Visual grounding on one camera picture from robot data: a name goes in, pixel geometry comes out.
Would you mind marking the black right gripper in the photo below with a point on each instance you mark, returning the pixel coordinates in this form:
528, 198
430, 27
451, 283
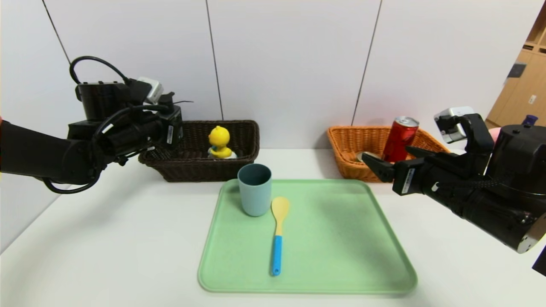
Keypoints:
408, 175

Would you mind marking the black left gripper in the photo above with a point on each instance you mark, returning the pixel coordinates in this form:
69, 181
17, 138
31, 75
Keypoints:
172, 131

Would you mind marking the red soda can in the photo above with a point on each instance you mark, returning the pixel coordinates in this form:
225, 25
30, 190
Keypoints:
399, 136

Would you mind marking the black square bottle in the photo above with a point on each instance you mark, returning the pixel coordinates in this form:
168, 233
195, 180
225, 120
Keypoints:
166, 99

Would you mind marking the small tin gold lid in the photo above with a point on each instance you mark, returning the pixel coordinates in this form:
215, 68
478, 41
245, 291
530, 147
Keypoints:
369, 156

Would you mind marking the yellow duck toy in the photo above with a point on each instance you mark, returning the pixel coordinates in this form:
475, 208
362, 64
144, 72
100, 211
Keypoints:
219, 138

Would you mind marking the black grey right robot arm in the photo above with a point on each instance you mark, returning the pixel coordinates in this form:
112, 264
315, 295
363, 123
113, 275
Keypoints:
512, 183

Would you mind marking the dark brown wicker basket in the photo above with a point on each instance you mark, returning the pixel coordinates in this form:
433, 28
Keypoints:
204, 170

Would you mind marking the orange wicker basket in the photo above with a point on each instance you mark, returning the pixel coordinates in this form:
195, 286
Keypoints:
354, 140

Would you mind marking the pink peach plush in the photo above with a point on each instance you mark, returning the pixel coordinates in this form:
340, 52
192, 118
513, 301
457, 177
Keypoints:
495, 134

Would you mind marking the blue-grey plastic cup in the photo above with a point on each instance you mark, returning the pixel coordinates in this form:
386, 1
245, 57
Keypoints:
256, 192

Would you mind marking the light green plastic tray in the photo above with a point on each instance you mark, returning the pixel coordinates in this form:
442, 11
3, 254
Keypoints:
332, 256

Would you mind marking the white bottle blue cap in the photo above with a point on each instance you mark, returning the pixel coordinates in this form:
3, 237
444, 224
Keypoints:
530, 120

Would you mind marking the wooden cabinet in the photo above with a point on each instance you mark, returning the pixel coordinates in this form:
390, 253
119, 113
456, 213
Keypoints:
524, 64

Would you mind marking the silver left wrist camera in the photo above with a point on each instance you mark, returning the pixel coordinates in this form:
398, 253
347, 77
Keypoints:
153, 89

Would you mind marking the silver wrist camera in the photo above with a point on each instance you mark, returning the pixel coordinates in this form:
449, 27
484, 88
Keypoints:
153, 89
452, 123

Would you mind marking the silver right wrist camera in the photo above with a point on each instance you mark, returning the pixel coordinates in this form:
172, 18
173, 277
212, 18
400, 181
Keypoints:
452, 123

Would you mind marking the grey wall box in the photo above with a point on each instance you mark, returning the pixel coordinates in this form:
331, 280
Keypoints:
516, 70

